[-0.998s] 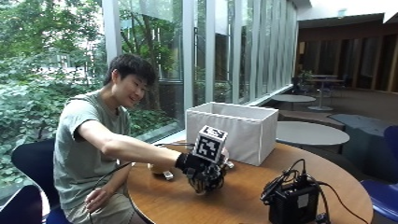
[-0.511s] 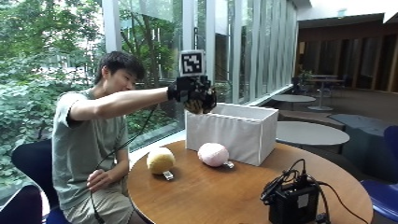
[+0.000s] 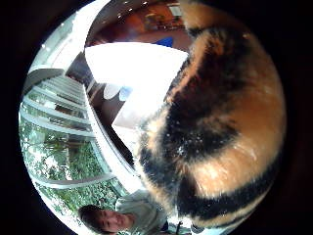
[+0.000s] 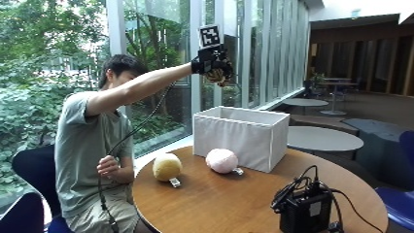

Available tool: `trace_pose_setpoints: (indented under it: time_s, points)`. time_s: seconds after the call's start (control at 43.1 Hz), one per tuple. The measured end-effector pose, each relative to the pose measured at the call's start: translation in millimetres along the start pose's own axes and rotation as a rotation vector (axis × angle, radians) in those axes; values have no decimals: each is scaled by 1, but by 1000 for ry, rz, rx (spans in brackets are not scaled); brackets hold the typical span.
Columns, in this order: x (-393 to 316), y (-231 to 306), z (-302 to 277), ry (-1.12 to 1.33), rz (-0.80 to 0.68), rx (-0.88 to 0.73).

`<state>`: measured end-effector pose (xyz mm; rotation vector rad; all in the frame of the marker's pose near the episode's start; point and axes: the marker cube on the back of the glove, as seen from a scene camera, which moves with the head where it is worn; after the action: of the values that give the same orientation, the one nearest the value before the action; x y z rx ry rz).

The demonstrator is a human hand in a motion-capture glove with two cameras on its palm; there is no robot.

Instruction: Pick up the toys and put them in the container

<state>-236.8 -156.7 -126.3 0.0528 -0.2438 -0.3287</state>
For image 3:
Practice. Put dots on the blue triangular sign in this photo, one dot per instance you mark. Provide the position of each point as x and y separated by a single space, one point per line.
164 41

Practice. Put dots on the the person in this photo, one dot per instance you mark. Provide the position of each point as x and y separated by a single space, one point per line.
137 210

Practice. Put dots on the white round chair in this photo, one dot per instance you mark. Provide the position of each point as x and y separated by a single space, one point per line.
111 90

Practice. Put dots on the white window frame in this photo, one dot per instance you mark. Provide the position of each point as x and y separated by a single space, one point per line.
58 112

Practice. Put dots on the striped orange black tiger soft toy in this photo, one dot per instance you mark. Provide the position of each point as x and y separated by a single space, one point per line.
225 107

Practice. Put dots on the pale blue round chair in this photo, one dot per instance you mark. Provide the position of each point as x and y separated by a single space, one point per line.
125 93

